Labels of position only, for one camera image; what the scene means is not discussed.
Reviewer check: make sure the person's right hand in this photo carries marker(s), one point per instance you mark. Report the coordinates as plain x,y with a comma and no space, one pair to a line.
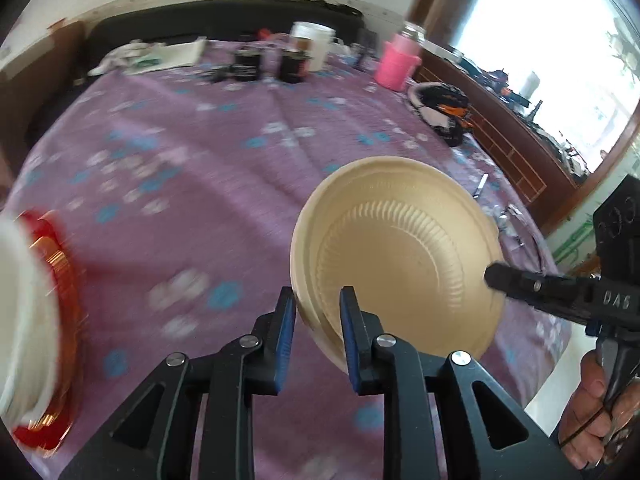
582,410

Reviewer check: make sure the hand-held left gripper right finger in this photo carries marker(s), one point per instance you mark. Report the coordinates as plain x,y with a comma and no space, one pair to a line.
350,340

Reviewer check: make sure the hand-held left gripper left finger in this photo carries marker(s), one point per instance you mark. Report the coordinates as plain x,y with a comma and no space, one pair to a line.
286,340

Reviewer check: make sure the black patterned hat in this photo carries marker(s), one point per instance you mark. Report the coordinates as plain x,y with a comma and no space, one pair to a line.
440,100

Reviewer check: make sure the black sofa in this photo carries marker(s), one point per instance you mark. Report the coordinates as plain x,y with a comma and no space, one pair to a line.
175,20

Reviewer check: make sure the red plate with gold rim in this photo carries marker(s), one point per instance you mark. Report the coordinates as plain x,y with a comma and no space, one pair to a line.
67,310

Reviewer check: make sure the black pen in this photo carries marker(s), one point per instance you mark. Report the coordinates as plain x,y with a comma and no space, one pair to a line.
481,186

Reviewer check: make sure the wooden cabinet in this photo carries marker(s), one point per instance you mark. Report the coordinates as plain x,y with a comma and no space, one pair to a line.
510,145

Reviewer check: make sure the black motor with wooden knob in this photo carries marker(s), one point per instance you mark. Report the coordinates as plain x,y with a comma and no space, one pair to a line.
294,70

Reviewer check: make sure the pink sleeved glass bottle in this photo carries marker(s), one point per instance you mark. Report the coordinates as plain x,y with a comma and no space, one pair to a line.
397,67

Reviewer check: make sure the white bag with green print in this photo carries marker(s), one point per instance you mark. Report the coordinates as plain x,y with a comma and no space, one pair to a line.
175,52

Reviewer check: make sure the white bowl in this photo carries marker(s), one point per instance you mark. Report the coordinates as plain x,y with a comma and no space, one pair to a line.
25,310

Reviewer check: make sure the beige bowl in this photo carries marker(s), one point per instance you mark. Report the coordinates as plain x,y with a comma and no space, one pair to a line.
400,240

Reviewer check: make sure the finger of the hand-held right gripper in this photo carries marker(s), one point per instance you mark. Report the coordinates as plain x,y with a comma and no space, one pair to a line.
500,275

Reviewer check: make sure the black cylindrical motor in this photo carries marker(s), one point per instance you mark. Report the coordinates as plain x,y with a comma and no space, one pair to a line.
247,67

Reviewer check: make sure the black power adapter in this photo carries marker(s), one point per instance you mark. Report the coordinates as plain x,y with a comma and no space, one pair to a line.
218,75

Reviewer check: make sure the dark cloth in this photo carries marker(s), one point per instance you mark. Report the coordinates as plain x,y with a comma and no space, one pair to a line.
345,10

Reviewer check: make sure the red cloth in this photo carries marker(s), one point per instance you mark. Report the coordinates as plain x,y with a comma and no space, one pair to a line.
265,35

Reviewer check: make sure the white plastic jar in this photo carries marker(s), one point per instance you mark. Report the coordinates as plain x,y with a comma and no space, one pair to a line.
320,45

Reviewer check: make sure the brown armchair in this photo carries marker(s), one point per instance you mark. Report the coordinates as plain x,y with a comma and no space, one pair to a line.
40,60

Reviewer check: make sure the purple floral tablecloth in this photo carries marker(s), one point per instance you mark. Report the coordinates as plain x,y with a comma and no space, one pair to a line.
200,160

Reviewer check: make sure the white work gloves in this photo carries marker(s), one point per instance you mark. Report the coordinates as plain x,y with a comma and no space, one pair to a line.
120,57

